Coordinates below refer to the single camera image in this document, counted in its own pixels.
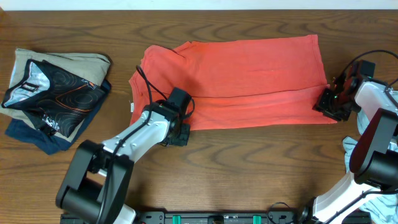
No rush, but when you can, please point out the red t-shirt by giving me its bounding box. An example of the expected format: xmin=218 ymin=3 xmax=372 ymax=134
xmin=129 ymin=35 xmax=331 ymax=130

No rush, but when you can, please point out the light blue t-shirt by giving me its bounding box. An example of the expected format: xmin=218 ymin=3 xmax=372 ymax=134
xmin=341 ymin=90 xmax=398 ymax=224

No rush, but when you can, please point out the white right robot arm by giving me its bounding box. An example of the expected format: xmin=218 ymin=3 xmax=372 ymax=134
xmin=297 ymin=75 xmax=397 ymax=223

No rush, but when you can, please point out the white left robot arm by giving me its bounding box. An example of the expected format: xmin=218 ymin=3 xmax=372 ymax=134
xmin=55 ymin=100 xmax=189 ymax=223

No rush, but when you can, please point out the folded beige shirt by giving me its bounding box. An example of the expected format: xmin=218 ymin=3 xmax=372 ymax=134
xmin=1 ymin=49 xmax=110 ymax=141

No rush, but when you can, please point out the folded black patterned shirt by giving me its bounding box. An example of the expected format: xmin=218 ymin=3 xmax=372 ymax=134
xmin=1 ymin=59 xmax=105 ymax=138

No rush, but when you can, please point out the folded navy blue shirt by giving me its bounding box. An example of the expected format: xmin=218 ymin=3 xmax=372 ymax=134
xmin=5 ymin=80 xmax=111 ymax=155

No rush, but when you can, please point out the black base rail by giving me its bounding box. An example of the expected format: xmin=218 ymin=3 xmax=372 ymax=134
xmin=60 ymin=202 xmax=373 ymax=224

